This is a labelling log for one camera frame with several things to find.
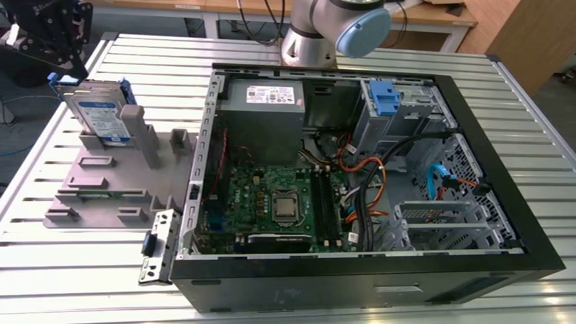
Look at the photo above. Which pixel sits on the hard disk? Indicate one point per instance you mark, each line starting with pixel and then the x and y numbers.
pixel 96 114

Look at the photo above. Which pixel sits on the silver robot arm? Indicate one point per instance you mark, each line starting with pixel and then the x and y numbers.
pixel 305 40

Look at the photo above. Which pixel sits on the silver disk bay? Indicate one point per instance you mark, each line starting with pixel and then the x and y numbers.
pixel 449 226

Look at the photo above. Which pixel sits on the grey parts rack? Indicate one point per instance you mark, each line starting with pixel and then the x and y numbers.
pixel 135 182

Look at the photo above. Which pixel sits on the green RAM stick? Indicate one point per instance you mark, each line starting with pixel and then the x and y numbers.
pixel 101 194

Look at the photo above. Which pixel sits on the grey power supply unit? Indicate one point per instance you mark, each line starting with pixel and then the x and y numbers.
pixel 265 135

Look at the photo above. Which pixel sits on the green motherboard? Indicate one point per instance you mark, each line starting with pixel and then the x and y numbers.
pixel 252 189

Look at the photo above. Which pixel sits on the blue VGA connector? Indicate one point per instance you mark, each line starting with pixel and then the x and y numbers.
pixel 149 243

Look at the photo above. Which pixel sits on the blue port on board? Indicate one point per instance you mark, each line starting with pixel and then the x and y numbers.
pixel 216 222

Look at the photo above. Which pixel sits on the silver CPU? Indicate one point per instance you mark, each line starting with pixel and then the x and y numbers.
pixel 284 206

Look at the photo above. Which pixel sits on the blue drive cage latch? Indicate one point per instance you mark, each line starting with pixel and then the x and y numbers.
pixel 384 98

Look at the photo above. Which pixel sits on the silver metal drive cage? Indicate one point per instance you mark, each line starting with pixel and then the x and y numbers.
pixel 373 135

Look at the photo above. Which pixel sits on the CPU socket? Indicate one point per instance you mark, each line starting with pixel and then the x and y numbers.
pixel 285 222

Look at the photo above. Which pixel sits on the black RAM slot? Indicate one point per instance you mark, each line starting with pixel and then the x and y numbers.
pixel 331 206
pixel 325 206
pixel 319 206

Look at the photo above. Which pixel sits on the black graphics card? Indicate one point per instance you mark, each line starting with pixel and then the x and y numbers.
pixel 279 241

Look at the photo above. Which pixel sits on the black PC case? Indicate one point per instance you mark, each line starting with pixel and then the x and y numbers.
pixel 315 287

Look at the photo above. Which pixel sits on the wooden cabinet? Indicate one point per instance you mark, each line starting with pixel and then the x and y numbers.
pixel 531 40

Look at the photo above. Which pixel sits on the silver camera mount bracket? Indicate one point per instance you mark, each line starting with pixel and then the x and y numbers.
pixel 13 38

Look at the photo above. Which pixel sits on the grey metal slot bracket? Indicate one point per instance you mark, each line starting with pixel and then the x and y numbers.
pixel 161 222

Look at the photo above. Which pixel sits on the wooden desk white frame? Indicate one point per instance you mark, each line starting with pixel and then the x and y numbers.
pixel 432 20

